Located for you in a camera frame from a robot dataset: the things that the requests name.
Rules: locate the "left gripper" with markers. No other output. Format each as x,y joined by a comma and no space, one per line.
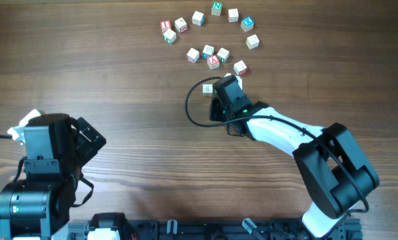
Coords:
90,138

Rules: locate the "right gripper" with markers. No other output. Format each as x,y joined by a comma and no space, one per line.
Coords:
214,114

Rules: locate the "wooden block red Q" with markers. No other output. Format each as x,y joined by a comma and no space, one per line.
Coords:
207,90

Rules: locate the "wooden block yellow side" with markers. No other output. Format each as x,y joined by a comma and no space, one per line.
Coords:
239,80

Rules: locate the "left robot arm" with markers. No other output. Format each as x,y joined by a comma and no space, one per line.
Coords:
38,205

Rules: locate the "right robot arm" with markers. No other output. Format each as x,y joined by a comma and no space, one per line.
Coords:
336,172

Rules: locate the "wooden block red M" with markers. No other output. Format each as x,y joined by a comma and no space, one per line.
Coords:
240,67

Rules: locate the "wooden block red A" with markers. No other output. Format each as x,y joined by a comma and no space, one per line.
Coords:
213,62

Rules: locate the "wooden block green side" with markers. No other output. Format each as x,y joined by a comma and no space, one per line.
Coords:
223,55

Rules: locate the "wooden block blue side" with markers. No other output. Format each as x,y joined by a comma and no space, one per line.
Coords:
208,51

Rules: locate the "wooden block letter Z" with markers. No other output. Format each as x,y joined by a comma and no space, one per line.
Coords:
192,55

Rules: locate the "wooden block number 3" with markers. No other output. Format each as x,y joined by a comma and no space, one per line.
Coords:
252,41

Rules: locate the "wooden block blue X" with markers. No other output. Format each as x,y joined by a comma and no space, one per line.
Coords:
247,24

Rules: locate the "plain wooden picture block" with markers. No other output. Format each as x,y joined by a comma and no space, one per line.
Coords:
233,15

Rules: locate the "wooden block blue E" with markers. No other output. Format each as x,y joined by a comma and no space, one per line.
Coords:
198,18

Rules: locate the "wooden block teal butterfly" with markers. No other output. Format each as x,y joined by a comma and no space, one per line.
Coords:
170,36

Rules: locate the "wooden block red 6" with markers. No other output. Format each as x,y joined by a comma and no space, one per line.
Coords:
181,25

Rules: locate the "wooden block green N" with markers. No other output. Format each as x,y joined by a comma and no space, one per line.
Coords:
216,8

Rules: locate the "wooden block red I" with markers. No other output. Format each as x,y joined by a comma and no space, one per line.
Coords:
165,25

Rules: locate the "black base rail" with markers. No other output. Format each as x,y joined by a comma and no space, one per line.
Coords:
116,226

